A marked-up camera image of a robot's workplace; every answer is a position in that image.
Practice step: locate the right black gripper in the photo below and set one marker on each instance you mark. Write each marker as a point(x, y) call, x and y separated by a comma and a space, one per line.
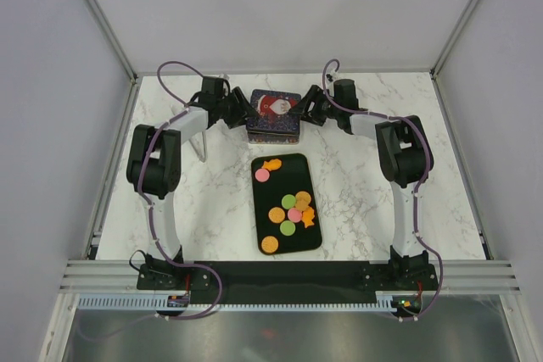
point(314, 95)

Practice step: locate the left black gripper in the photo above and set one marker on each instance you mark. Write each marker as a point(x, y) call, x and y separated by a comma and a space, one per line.
point(243, 110)

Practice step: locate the gold tin lid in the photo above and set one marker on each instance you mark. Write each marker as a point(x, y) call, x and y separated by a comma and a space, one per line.
point(274, 116)

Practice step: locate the square cookie tin box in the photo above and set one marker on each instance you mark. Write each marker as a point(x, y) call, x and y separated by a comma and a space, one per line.
point(255, 137)

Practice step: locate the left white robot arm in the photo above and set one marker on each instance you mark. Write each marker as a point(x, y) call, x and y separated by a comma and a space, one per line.
point(154, 166)

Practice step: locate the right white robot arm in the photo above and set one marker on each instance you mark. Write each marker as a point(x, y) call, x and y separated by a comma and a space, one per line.
point(404, 156)

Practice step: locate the orange fish cookie upper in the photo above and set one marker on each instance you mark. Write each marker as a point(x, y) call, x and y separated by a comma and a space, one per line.
point(272, 164)

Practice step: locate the orange fish cookie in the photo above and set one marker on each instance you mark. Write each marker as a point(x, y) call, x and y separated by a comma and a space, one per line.
point(272, 164)
point(308, 216)

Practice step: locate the black rectangular tray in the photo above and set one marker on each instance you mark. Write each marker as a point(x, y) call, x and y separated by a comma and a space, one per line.
point(286, 217)

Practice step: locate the pink round cookie upper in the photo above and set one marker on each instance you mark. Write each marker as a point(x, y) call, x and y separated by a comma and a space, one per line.
point(262, 175)

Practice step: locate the pink round cookie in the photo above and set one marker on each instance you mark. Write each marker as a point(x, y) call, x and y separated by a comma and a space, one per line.
point(294, 215)
point(262, 175)

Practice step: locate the dotted tan cookie upper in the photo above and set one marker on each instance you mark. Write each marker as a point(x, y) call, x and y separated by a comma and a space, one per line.
point(304, 196)

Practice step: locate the dotted tan cookie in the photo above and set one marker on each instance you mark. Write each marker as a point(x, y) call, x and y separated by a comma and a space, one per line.
point(276, 215)
point(304, 196)

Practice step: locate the green round cookie upper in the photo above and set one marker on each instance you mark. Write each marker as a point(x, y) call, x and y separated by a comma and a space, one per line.
point(288, 201)

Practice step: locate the green round cookie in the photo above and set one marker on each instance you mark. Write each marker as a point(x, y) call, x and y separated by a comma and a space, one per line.
point(288, 201)
point(287, 228)

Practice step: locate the tan leaf cookie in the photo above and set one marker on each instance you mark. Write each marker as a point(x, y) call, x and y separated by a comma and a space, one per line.
point(302, 205)

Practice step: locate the orange fish cookie lower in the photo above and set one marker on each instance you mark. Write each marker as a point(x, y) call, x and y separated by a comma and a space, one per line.
point(308, 216)

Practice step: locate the pink round cookie lower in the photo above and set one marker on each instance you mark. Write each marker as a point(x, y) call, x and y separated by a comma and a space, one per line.
point(294, 215)

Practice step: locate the dotted tan cookie middle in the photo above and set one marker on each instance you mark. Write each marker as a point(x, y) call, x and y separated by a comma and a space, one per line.
point(276, 215)

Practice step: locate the green round cookie lower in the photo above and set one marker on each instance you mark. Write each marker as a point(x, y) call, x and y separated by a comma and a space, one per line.
point(287, 228)

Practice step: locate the dotted orange cookie bottom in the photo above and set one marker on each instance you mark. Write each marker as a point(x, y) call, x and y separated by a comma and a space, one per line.
point(269, 245)

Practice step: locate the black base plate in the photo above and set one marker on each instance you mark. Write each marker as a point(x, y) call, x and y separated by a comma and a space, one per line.
point(285, 282)

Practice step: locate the grey slotted cable duct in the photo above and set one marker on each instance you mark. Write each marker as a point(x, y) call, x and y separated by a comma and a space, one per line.
point(171, 303)

